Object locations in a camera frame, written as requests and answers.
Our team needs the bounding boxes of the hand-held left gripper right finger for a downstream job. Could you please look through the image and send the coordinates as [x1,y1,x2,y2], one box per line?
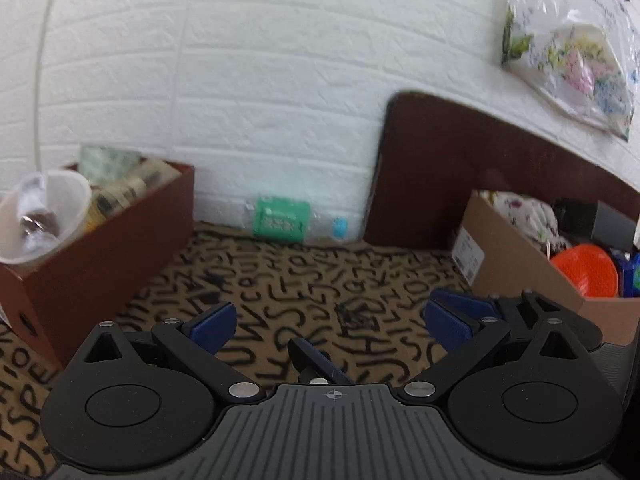
[397,301,581,401]

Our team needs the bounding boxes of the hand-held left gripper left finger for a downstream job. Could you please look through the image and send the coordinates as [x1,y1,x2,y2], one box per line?
[80,301,267,401]

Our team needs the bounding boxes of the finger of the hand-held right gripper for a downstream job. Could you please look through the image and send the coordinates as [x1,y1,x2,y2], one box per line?
[287,337,357,387]
[429,287,501,322]

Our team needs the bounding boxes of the green label plastic bottle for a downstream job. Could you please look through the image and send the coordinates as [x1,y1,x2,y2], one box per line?
[242,196,349,243]

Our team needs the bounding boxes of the red-brown cardboard box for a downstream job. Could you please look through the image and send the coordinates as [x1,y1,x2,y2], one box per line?
[0,160,196,368]

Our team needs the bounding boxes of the white cup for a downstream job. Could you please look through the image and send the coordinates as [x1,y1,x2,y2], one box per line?
[0,170,93,265]

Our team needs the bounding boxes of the small clear bottle dark contents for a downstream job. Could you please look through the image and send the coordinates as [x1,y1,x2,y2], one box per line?
[17,177,63,256]

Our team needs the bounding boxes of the tan cardboard box white label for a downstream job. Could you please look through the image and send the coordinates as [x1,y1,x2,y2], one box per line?
[451,192,640,346]

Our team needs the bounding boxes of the letter-print brown mat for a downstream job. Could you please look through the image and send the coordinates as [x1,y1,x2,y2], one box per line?
[0,220,481,480]

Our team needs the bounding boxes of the floral cloth bag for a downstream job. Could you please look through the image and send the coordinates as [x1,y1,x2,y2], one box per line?
[475,190,566,256]

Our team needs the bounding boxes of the orange plastic basket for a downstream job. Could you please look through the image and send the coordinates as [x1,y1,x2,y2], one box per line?
[550,244,620,298]

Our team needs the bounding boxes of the dark brown wooden board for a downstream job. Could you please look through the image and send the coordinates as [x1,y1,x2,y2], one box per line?
[362,91,640,251]

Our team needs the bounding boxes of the black box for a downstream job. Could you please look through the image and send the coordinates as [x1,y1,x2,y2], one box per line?
[552,199,598,246]

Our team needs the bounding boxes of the grey box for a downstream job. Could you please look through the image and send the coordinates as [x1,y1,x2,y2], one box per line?
[594,202,639,252]

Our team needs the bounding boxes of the packets in red box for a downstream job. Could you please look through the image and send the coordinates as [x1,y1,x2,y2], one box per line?
[92,170,163,221]

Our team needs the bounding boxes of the beige paper box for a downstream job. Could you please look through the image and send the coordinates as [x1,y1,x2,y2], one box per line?
[142,159,182,186]

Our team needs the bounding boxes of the floral plastic bag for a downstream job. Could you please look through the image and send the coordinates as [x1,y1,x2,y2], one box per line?
[501,0,640,142]

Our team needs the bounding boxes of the white curved cable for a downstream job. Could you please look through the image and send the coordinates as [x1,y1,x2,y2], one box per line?
[32,0,68,173]

